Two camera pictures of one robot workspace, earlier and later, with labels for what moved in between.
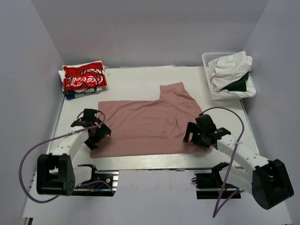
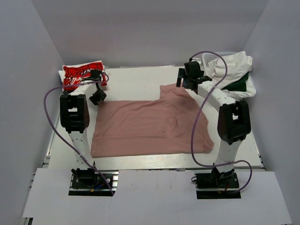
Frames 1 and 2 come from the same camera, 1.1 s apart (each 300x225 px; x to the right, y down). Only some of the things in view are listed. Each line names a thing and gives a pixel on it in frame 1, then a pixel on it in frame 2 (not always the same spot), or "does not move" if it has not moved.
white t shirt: (228, 69) does not move
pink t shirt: (150, 128) does not move
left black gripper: (104, 130) to (95, 100)
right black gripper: (193, 127) to (182, 74)
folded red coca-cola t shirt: (84, 75) does not move
